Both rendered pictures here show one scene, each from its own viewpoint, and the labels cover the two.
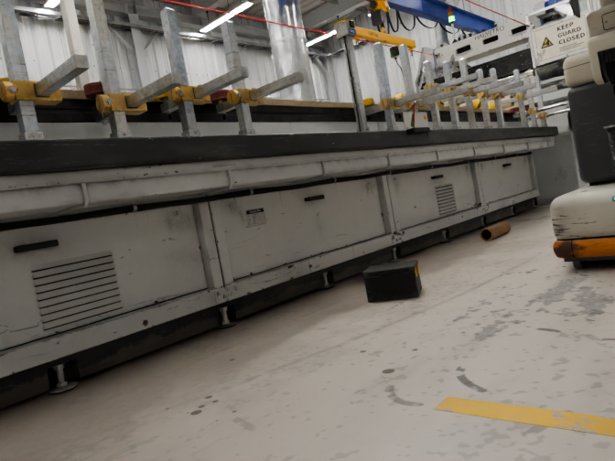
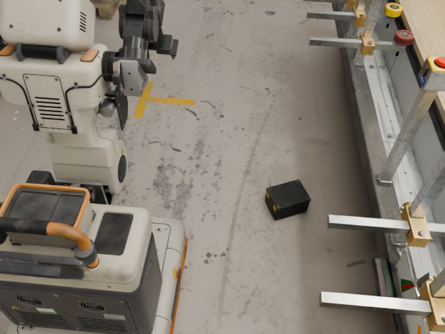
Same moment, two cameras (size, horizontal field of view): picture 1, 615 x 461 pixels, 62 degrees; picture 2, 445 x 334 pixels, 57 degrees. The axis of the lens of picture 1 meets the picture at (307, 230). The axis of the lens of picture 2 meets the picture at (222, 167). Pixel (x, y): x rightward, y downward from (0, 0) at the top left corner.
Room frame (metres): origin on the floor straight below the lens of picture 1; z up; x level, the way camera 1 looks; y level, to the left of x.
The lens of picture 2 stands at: (2.83, -1.43, 1.88)
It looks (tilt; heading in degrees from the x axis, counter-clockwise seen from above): 49 degrees down; 141
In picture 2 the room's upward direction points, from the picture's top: 2 degrees clockwise
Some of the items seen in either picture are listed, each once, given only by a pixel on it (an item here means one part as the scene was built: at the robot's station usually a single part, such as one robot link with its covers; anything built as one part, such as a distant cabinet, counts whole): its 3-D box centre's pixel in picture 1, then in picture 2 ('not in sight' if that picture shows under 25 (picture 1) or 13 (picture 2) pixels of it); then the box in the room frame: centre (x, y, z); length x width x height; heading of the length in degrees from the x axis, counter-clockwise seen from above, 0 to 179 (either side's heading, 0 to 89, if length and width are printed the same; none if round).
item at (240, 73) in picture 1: (201, 92); (349, 16); (1.70, 0.26, 0.84); 0.43 x 0.03 x 0.04; 48
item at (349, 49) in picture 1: (354, 85); (404, 138); (2.44, -0.34, 0.93); 0.05 x 0.05 x 0.45; 48
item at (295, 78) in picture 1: (256, 94); (356, 44); (1.89, 0.09, 0.84); 0.43 x 0.03 x 0.04; 48
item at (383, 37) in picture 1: (384, 37); not in sight; (7.79, -1.65, 2.65); 1.71 x 0.09 x 0.32; 138
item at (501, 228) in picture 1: (495, 230); not in sight; (3.19, -1.16, 0.04); 0.30 x 0.08 x 0.08; 138
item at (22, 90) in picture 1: (30, 92); not in sight; (1.35, 0.64, 0.83); 0.14 x 0.06 x 0.05; 138
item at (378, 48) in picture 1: (385, 90); (422, 203); (2.63, -0.52, 0.91); 0.04 x 0.04 x 0.48; 48
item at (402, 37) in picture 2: (221, 105); (400, 44); (2.02, 0.24, 0.85); 0.08 x 0.08 x 0.11
